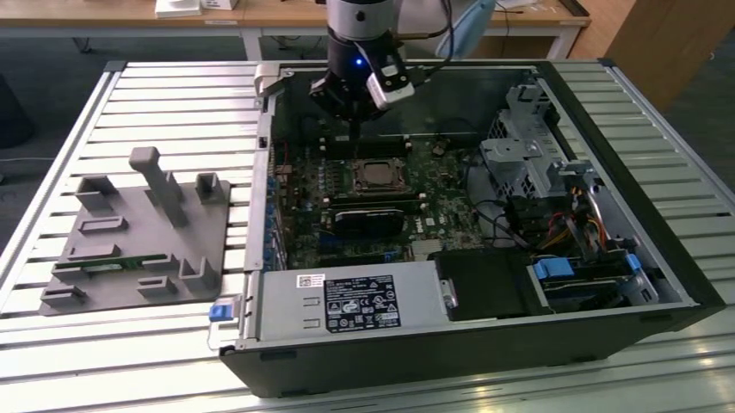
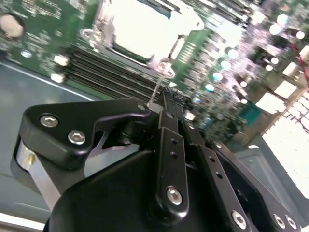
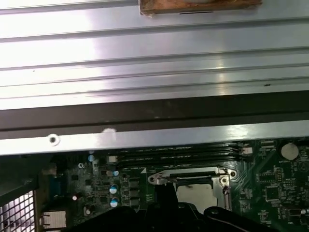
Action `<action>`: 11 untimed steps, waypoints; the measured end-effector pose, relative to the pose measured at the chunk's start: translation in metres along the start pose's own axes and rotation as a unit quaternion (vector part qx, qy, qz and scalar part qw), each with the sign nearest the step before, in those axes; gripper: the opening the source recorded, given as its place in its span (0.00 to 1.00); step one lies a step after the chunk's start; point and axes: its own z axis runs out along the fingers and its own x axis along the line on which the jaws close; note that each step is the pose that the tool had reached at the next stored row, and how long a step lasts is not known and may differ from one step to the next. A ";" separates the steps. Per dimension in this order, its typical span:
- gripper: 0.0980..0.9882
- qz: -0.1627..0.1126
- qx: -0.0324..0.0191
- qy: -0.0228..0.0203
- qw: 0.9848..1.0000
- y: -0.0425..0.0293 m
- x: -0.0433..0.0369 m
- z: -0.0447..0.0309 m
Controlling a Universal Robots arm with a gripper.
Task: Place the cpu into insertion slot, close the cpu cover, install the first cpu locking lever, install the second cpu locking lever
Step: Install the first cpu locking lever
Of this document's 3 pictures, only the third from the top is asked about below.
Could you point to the silver square CPU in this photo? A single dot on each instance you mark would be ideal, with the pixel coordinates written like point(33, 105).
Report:
point(200, 195)

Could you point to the silver CPU socket cover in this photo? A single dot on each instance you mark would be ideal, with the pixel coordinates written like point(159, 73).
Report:
point(224, 180)

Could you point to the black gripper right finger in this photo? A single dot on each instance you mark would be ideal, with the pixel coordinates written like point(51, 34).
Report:
point(188, 220)

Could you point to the silver coin cell battery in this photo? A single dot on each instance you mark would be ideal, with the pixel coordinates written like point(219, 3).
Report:
point(289, 151)

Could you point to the blue silver capacitor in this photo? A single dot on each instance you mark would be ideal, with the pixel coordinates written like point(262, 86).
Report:
point(115, 202)
point(114, 188)

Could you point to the black square chip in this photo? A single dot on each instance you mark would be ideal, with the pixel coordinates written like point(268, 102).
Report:
point(272, 193)

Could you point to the black open PC case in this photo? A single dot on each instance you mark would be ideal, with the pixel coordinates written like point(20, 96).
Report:
point(144, 113)

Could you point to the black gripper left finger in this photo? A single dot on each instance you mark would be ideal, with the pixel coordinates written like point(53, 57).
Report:
point(135, 222)

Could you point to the black RAM slot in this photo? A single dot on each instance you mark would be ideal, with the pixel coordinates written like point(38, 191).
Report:
point(193, 157)
point(193, 148)
point(193, 161)
point(193, 152)

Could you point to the green motherboard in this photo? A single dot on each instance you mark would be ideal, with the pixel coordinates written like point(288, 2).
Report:
point(265, 174)

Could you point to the silver ethernet port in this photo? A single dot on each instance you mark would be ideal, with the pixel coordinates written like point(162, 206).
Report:
point(54, 218)

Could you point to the blue VGA port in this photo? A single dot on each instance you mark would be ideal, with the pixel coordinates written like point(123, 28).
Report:
point(59, 184)

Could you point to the thin metal locking lever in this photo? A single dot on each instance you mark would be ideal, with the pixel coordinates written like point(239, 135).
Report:
point(161, 181)
point(226, 191)

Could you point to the brown square base plate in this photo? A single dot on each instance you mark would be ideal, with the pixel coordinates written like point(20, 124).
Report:
point(169, 8)

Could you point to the metal fan grille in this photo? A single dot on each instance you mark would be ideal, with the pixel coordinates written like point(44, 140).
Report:
point(14, 212)

